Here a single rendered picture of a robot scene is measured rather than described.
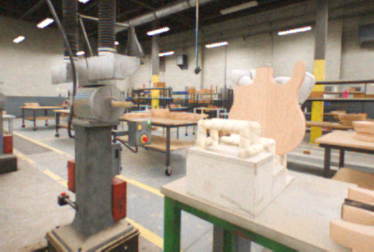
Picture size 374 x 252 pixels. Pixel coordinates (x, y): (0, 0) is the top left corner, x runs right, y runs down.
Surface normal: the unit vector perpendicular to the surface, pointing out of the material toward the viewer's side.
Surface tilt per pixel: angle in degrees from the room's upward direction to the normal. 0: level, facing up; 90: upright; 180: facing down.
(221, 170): 90
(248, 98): 91
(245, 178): 90
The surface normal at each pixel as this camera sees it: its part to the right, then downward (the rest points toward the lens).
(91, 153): 0.77, 0.04
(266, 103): -0.65, 0.04
